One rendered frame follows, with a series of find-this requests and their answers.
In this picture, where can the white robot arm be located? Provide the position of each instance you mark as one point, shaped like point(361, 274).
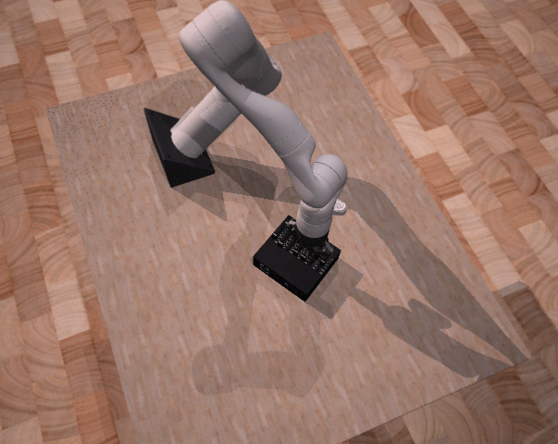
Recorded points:
point(220, 39)

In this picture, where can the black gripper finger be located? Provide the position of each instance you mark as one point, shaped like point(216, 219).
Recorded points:
point(291, 229)
point(323, 251)

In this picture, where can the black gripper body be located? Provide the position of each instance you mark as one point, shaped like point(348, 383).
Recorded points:
point(319, 242)

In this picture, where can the black lighting desk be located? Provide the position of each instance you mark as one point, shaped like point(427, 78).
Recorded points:
point(282, 258)

